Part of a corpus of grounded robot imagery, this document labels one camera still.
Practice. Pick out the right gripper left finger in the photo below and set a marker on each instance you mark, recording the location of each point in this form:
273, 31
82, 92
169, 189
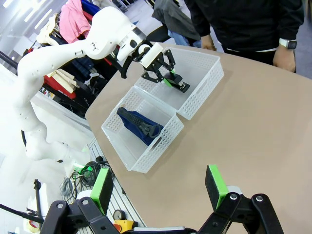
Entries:
101, 187

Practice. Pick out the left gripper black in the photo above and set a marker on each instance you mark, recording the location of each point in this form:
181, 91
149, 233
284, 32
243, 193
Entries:
159, 61

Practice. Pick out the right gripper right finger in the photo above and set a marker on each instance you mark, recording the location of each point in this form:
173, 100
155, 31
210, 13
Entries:
215, 187

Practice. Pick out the black stapler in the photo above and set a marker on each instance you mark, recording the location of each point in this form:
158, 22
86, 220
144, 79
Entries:
179, 83

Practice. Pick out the navy zip pencil case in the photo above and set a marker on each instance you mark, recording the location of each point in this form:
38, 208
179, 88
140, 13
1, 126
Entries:
136, 122

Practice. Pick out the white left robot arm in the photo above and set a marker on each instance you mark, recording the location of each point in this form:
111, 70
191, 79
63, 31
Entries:
48, 63

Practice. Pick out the person's right forearm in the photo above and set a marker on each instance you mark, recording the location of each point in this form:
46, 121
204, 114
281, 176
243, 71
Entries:
197, 17

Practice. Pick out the person's left forearm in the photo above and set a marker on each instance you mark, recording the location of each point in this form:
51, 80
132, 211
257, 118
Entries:
292, 22

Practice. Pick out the person's right hand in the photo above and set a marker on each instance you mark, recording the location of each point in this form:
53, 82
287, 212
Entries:
208, 42

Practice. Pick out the person's left hand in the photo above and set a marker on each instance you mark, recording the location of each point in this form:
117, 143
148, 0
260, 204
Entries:
285, 59

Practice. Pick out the light blue denim cloth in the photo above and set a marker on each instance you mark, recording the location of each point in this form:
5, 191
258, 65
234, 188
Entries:
182, 39

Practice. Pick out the yellow emergency stop box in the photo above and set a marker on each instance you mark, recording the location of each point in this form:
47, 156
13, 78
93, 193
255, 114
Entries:
125, 225

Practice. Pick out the white perforated plastic basket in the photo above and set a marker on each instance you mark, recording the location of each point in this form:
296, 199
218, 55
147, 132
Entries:
207, 80
117, 117

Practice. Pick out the grey jacket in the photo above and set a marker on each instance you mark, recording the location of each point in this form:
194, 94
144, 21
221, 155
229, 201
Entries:
173, 17

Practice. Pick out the black tripod stand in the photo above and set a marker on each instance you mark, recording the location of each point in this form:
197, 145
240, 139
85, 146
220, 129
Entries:
36, 195

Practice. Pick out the cream masking tape roll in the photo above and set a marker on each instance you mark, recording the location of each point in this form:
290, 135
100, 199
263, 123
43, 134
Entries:
33, 226

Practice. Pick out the navy checked garment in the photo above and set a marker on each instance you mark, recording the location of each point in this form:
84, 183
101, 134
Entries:
81, 68

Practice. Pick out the person's black jacket torso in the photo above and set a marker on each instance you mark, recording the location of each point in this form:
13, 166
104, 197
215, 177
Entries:
243, 22

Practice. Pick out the royal blue garment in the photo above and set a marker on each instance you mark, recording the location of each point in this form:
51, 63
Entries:
90, 6

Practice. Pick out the beige folded cloth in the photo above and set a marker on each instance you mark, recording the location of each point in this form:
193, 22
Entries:
64, 78

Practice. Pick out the pink garment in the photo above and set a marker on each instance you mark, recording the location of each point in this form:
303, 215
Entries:
73, 22

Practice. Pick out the red folded cloth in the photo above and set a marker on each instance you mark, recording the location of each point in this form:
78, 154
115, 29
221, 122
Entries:
58, 87

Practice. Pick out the white band smartwatch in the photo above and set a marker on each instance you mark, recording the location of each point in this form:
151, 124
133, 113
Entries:
288, 44

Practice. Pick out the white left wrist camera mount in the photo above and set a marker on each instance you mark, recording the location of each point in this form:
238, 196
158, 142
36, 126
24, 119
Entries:
152, 54

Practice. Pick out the aluminium table frame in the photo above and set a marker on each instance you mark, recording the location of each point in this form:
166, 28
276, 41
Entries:
117, 195

